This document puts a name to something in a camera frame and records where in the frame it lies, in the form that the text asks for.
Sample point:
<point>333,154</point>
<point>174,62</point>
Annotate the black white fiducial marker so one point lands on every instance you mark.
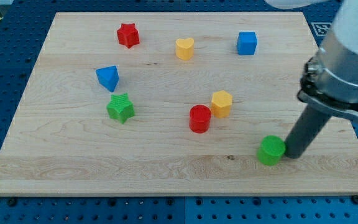
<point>321,28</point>

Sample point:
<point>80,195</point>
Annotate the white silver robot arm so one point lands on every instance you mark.
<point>329,83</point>

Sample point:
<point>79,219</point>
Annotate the light wooden board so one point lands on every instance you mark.
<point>62,142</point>

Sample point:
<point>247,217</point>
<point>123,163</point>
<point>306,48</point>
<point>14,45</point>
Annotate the red cylinder block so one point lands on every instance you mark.
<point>200,116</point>

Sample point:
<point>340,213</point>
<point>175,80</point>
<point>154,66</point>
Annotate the red star block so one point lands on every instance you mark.
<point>128,35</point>

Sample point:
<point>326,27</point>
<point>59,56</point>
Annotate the green star block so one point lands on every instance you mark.
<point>120,108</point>

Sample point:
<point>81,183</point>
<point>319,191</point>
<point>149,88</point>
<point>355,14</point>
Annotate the blue triangle block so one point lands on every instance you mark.
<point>108,77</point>

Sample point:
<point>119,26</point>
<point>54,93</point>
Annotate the green cylinder block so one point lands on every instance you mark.
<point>271,150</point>

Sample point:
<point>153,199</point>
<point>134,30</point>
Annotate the yellow hexagon block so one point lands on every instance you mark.
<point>221,103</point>

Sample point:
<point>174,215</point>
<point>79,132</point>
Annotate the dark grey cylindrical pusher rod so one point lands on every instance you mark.
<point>307,127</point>

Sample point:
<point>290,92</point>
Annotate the yellow heart block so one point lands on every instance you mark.
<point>184,48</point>

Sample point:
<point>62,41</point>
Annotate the blue cube block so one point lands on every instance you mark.
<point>246,43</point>

